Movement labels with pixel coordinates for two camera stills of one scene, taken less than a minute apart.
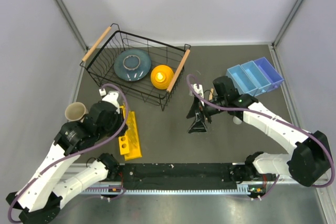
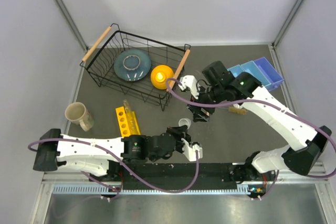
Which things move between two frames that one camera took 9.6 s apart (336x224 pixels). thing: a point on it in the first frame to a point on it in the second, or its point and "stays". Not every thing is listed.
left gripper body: x=118 y=120 to x=178 y=136
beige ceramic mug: x=75 y=112 stays
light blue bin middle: x=256 y=76 stays
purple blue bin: x=270 y=73 stays
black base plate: x=184 y=176 stays
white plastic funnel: x=237 y=120 to x=185 y=121
